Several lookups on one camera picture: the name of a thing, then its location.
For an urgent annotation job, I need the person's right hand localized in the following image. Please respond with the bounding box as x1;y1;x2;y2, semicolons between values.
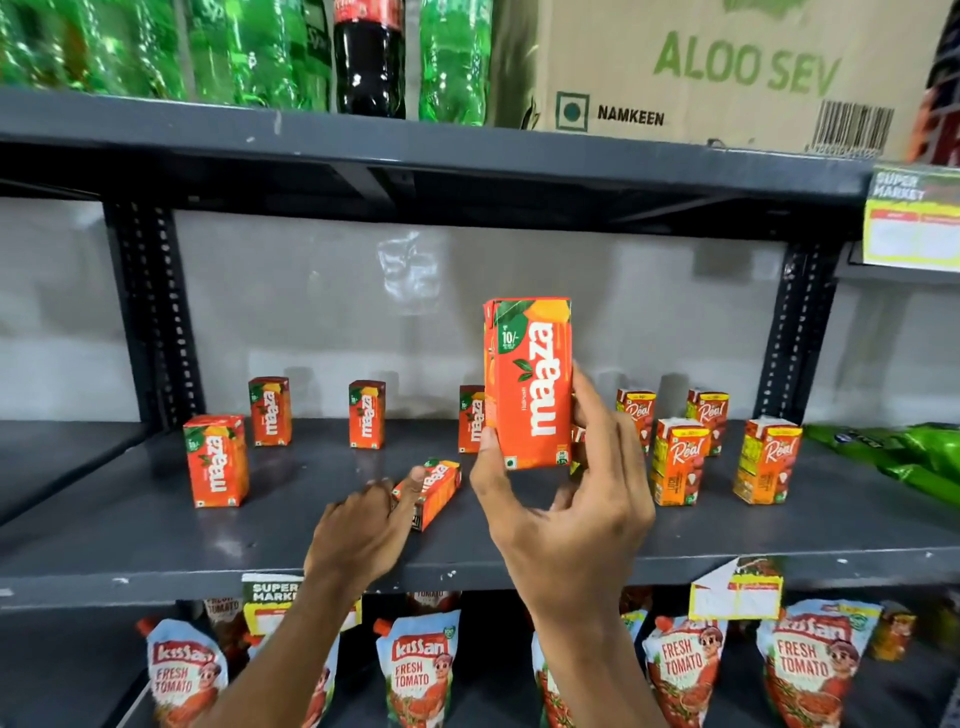
468;360;658;625

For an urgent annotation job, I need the person's left hand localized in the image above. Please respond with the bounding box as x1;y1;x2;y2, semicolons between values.
303;466;429;603

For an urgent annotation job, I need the orange mango juice carton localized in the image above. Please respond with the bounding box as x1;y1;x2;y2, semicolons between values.
457;384;488;455
248;375;294;448
391;458;463;533
348;379;387;451
483;297;574;472
183;414;251;510

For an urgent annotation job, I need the person's right forearm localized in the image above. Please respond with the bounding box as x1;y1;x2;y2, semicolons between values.
527;586;670;728

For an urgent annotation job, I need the row of tomato ketchup pouches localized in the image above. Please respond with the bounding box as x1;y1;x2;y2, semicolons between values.
135;589;886;728

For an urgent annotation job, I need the green yellow shelf price tag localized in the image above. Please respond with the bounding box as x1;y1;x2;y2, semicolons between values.
687;555;786;623
240;573;363;640
861;162;960;273

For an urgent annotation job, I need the grey metal shelf rack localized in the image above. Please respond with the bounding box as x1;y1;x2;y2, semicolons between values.
0;84;960;728

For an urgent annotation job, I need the green snack packet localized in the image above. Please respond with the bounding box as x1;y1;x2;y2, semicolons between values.
876;459;960;509
801;422;960;481

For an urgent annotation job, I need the green soda bottle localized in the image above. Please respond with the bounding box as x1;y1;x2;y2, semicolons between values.
417;0;495;127
186;0;260;108
0;0;85;93
75;0;188;102
251;0;333;114

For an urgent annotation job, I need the dark cola bottle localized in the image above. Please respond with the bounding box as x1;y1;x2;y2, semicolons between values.
333;0;407;120

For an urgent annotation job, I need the small orange yellow pouch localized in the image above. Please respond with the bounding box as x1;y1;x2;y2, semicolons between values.
868;600;919;664

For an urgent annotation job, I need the brown cardboard box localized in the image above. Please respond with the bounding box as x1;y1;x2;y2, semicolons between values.
486;0;955;163

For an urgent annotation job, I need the dark bottle red label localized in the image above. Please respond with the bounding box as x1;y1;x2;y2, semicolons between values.
905;0;960;168

